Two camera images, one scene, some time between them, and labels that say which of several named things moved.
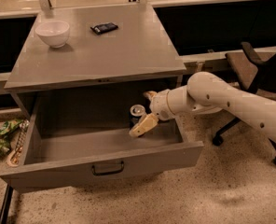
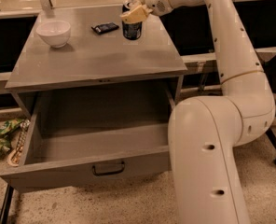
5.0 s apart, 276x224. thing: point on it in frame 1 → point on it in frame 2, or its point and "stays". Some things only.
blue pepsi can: (136, 114) → (131, 31)
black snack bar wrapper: (103, 27) stays
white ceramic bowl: (55, 33) stays
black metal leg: (5, 211) stays
